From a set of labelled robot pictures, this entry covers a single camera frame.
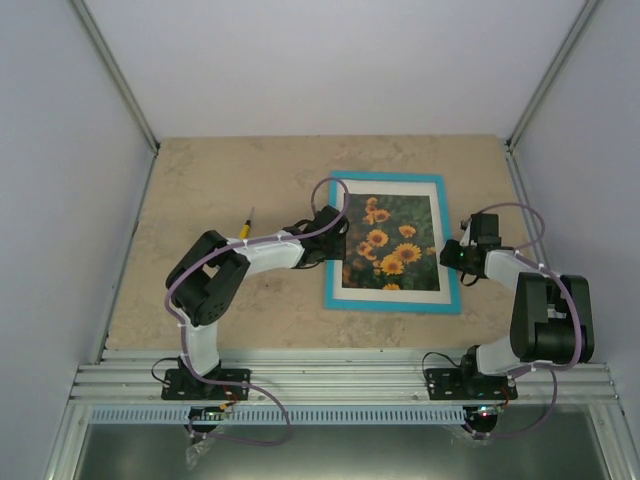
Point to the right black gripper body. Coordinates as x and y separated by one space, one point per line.
458 262

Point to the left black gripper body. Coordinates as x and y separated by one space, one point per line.
337 253

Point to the sunflower photo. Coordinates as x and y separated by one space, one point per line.
390 244

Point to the yellow handled screwdriver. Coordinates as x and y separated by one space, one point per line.
246 228

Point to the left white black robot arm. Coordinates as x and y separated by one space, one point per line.
202 286

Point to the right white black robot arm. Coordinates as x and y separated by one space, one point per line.
551 321

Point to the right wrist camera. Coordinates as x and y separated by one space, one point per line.
465 226

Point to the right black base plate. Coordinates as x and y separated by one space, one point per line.
452 384

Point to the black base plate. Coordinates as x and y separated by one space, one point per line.
182 385
452 384

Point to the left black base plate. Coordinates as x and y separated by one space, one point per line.
182 385

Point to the aluminium profile rail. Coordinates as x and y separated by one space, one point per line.
324 377

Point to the grey slotted cable duct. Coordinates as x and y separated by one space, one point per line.
269 415

